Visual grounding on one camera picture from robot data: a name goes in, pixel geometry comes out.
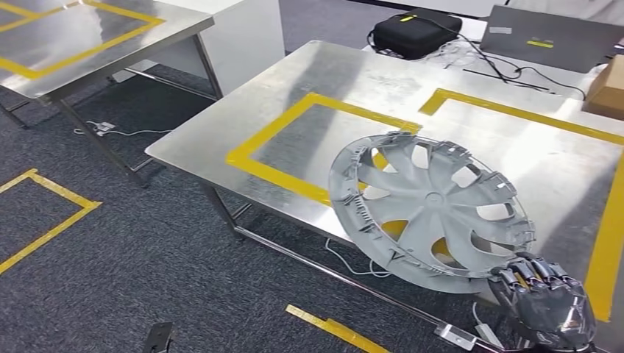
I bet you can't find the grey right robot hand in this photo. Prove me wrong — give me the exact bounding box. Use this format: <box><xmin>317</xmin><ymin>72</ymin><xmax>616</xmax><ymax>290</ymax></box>
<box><xmin>487</xmin><ymin>251</ymin><xmax>598</xmax><ymax>352</ymax></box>

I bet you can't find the silver grey wheel hubcap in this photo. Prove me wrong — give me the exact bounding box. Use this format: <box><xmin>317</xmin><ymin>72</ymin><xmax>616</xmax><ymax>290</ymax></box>
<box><xmin>327</xmin><ymin>130</ymin><xmax>536</xmax><ymax>295</ymax></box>

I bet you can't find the stainless steel workbench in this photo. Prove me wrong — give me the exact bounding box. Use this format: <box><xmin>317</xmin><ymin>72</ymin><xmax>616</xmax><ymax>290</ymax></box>
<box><xmin>145</xmin><ymin>40</ymin><xmax>624</xmax><ymax>353</ymax></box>

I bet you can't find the white power adapter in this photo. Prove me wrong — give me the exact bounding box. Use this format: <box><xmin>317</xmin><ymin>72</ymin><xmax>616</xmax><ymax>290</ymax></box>
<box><xmin>470</xmin><ymin>302</ymin><xmax>506</xmax><ymax>349</ymax></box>

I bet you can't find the yellow tape rectangle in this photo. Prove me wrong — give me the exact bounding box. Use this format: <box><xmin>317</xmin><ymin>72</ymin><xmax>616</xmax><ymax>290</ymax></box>
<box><xmin>0</xmin><ymin>0</ymin><xmax>166</xmax><ymax>80</ymax></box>
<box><xmin>225</xmin><ymin>92</ymin><xmax>422</xmax><ymax>208</ymax></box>
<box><xmin>418</xmin><ymin>88</ymin><xmax>624</xmax><ymax>324</ymax></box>

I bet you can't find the yellow floor tape strip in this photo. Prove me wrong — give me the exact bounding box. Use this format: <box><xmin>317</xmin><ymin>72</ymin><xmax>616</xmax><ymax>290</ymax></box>
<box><xmin>286</xmin><ymin>304</ymin><xmax>391</xmax><ymax>353</ymax></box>

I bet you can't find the brown cardboard box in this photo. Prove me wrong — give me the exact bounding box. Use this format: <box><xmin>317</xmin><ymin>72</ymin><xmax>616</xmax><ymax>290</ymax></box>
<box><xmin>582</xmin><ymin>54</ymin><xmax>624</xmax><ymax>122</ymax></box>

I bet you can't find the grey laptop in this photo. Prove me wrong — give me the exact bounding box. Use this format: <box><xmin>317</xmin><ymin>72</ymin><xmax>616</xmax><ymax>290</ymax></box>
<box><xmin>480</xmin><ymin>4</ymin><xmax>624</xmax><ymax>74</ymax></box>

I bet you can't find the black zip case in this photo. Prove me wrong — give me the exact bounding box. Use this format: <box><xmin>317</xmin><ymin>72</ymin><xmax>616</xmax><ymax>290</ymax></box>
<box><xmin>372</xmin><ymin>7</ymin><xmax>463</xmax><ymax>61</ymax></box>

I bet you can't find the yellow floor tape square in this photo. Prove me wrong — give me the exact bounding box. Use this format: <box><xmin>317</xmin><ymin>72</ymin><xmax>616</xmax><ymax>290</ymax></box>
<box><xmin>0</xmin><ymin>168</ymin><xmax>102</xmax><ymax>277</ymax></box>

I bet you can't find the stainless steel table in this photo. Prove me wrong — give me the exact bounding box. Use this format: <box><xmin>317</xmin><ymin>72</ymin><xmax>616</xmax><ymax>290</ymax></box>
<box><xmin>0</xmin><ymin>0</ymin><xmax>216</xmax><ymax>188</ymax></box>

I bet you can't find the black cable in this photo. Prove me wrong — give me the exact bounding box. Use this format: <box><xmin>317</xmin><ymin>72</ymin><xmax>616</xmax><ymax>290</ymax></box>
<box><xmin>365</xmin><ymin>14</ymin><xmax>586</xmax><ymax>101</ymax></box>

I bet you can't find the tangled white cable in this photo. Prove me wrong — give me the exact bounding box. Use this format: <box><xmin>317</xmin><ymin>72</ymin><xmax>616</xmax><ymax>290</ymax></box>
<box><xmin>424</xmin><ymin>38</ymin><xmax>483</xmax><ymax>69</ymax></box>

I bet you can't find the white adapter with cable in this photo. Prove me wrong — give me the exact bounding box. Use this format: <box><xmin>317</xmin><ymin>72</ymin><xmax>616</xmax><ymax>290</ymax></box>
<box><xmin>73</xmin><ymin>121</ymin><xmax>171</xmax><ymax>138</ymax></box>

